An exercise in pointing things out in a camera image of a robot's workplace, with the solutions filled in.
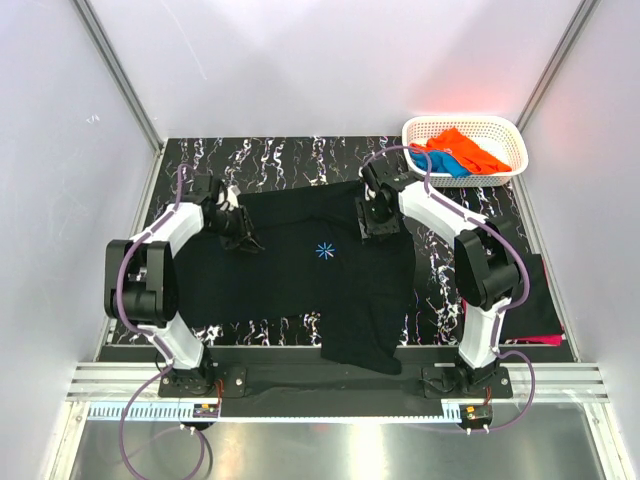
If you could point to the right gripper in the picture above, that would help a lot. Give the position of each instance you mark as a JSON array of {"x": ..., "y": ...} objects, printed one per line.
[{"x": 367, "y": 226}]

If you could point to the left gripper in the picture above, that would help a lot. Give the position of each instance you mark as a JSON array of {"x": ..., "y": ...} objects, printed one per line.
[{"x": 242, "y": 238}]

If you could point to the black polo shirt blue logo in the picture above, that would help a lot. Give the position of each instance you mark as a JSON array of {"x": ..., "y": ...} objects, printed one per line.
[{"x": 313, "y": 260}]

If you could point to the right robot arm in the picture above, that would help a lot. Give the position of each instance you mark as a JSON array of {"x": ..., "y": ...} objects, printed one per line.
[{"x": 490, "y": 275}]

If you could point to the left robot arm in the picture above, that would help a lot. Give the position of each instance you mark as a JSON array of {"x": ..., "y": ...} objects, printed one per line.
[{"x": 141, "y": 288}]

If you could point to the blue t shirt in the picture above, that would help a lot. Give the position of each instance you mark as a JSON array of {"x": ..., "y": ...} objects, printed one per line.
[{"x": 441, "y": 162}]

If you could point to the white plastic laundry basket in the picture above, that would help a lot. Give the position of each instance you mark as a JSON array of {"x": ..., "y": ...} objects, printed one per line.
[{"x": 494, "y": 134}]

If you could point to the orange t shirt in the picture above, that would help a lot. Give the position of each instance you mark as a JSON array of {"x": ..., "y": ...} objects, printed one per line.
[{"x": 470, "y": 155}]

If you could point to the folded black t shirt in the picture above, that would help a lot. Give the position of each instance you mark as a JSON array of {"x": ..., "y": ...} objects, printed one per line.
[{"x": 535, "y": 300}]

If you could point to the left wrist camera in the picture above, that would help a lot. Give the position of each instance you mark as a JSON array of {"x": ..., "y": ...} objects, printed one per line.
[{"x": 211, "y": 192}]

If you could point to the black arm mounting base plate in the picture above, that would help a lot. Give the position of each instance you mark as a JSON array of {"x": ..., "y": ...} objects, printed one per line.
[{"x": 288, "y": 404}]

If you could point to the aluminium front rail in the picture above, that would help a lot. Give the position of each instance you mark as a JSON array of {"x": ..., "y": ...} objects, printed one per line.
[{"x": 553, "y": 382}]

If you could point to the left aluminium frame post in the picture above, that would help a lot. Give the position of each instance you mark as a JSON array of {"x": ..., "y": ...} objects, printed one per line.
[{"x": 110, "y": 59}]

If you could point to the aluminium frame post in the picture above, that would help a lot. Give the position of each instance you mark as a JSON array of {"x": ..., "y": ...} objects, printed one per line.
[
  {"x": 569, "y": 38},
  {"x": 110, "y": 59}
]

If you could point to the right aluminium frame post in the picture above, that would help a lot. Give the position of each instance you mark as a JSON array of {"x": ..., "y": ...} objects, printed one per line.
[{"x": 569, "y": 38}]

